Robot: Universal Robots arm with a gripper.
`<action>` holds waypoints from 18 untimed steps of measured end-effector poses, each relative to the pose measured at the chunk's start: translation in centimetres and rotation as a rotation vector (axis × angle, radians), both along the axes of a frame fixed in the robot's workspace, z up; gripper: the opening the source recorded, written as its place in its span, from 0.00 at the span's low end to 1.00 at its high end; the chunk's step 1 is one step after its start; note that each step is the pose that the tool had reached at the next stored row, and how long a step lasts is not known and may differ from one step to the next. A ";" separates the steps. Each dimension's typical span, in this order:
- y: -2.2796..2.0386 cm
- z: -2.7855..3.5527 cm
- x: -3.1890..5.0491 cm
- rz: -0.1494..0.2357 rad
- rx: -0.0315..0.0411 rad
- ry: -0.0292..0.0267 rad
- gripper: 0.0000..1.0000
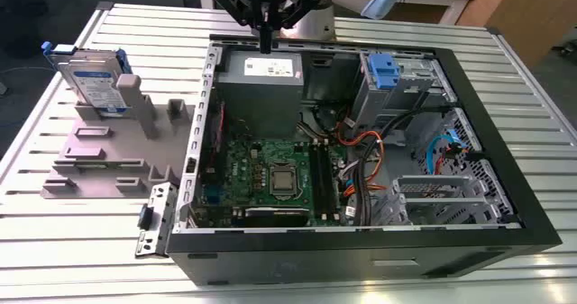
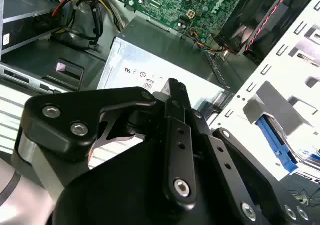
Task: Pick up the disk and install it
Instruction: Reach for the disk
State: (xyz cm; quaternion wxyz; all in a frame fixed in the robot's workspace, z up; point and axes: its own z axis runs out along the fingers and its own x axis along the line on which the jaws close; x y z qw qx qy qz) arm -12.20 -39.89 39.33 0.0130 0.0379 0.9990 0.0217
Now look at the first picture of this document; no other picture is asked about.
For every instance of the green motherboard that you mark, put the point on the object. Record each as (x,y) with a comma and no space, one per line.
(243,155)

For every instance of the blue drive latch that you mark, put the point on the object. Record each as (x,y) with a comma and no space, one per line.
(383,71)

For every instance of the black RAM slot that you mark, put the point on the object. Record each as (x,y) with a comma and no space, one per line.
(322,179)
(333,179)
(329,179)
(318,179)

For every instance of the green RAM stick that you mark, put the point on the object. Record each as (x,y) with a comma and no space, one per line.
(108,165)

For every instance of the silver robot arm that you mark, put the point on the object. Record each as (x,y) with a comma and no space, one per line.
(311,23)

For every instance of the metal disk bay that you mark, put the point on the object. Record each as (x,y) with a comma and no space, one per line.
(443,201)

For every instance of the brown wooden cabinet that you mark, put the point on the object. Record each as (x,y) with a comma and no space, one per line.
(528,13)

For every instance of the CPU socket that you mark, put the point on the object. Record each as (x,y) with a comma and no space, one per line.
(283,193)

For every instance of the blue port connector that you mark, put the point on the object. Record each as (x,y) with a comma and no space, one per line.
(144,218)

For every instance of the grey power supply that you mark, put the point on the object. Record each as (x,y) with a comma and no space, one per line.
(256,108)

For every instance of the grey parts rack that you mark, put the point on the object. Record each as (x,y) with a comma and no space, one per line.
(116,148)

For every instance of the wooden desk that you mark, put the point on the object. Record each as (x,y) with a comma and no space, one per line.
(423,13)

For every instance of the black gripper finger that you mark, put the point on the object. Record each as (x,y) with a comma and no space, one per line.
(302,8)
(239,10)

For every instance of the black graphics card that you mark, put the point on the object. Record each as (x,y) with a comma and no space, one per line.
(275,218)

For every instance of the black PC case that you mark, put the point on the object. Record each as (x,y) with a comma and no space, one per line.
(315,260)

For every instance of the hard disk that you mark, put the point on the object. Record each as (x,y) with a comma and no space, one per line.
(96,84)

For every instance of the silver CPU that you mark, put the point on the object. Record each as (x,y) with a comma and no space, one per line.
(285,179)

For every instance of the silver drive cage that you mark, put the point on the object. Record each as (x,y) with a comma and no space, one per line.
(405,94)

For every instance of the silver rear bracket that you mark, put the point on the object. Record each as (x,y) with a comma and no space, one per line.
(159,216)

